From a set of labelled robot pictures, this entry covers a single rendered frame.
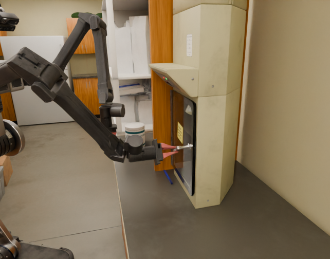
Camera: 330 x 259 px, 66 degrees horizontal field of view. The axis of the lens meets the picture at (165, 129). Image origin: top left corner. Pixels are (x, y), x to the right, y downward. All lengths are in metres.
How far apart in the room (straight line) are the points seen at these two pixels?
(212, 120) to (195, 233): 0.42
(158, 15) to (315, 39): 0.64
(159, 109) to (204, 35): 0.50
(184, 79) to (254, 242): 0.61
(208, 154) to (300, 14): 0.64
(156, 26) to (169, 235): 0.88
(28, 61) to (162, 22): 0.64
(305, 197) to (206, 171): 0.42
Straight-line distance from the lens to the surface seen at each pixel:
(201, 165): 1.01
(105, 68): 1.34
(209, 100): 0.94
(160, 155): 1.01
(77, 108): 0.88
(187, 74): 0.89
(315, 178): 1.14
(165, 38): 1.24
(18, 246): 2.05
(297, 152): 1.19
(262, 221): 1.10
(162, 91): 1.26
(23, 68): 0.83
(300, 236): 1.08
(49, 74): 0.85
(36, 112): 6.02
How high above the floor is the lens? 1.59
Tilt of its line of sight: 18 degrees down
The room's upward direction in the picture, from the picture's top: 1 degrees counter-clockwise
